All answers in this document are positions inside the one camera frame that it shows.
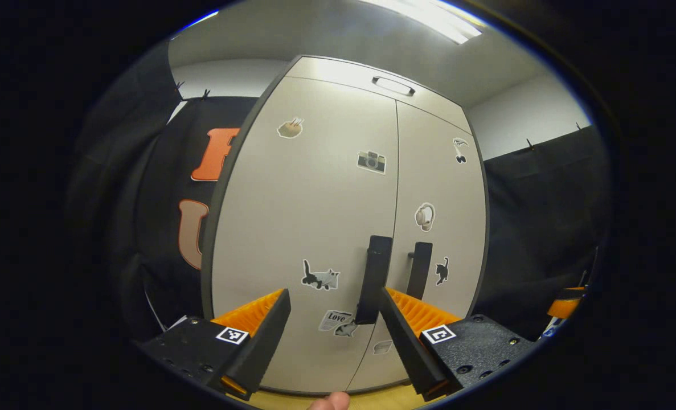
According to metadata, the dark drawer handle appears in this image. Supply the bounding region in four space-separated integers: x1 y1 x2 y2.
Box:
371 76 416 96

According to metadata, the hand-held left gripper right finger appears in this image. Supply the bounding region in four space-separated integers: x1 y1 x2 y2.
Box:
379 286 538 402

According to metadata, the black door handle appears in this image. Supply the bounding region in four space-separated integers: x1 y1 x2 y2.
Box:
406 241 433 301
355 235 394 325

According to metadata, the white drawer front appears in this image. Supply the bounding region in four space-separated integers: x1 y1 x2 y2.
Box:
285 55 474 134

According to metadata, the white cabinet door camera sticker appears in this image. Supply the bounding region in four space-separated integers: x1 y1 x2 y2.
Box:
210 77 400 395

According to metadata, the white cabinet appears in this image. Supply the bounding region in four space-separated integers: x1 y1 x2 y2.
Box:
200 54 491 396

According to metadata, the black backdrop cloth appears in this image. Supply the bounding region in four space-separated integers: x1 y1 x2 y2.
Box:
67 40 259 348
474 125 612 342

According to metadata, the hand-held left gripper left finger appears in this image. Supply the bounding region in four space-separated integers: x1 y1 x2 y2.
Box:
136 288 292 401

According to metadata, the ceiling light panel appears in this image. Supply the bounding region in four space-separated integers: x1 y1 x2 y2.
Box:
360 0 484 45

